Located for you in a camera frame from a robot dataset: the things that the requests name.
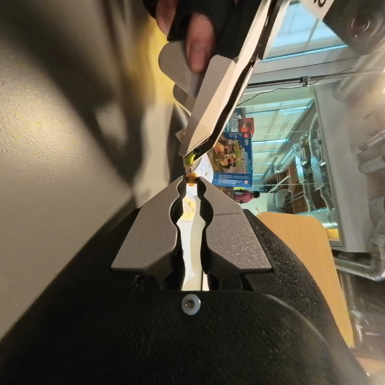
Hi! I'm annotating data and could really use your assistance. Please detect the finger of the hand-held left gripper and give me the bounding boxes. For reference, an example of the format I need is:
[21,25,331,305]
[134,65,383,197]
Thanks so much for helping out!
[179,0,273,157]
[198,0,291,151]

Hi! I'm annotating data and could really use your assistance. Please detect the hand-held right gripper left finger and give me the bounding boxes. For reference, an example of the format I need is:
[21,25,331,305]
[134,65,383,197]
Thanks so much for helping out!
[111,176,184,276]

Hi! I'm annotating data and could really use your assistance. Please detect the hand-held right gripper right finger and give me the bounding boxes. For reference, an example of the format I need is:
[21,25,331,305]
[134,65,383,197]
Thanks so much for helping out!
[197,177,273,276]

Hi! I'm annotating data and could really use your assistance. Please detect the lego instruction booklet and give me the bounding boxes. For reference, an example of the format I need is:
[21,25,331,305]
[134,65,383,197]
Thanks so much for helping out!
[176,155,215,292]

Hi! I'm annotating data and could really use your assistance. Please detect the blue lego box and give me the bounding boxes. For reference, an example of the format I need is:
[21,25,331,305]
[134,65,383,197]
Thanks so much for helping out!
[211,132,254,189]

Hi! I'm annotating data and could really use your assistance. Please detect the white lego minifigure torso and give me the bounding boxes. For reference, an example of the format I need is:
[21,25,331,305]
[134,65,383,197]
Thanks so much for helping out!
[183,147,201,166]

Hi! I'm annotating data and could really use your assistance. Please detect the person's left hand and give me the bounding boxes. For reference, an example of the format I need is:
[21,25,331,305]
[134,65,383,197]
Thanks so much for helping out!
[155,0,218,74]

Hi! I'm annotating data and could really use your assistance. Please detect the large grid window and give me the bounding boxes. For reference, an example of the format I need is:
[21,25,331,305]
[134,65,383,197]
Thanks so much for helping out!
[265,0,349,59]

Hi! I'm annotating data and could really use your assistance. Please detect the black pole stand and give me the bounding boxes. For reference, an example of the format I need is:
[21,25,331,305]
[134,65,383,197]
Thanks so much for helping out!
[246,68,385,89]

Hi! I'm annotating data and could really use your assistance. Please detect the wooden book stand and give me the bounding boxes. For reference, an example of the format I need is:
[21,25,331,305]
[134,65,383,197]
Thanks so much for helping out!
[255,211,356,349]

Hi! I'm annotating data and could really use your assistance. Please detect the black cable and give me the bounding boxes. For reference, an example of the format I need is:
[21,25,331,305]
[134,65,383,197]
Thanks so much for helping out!
[237,90,273,108]

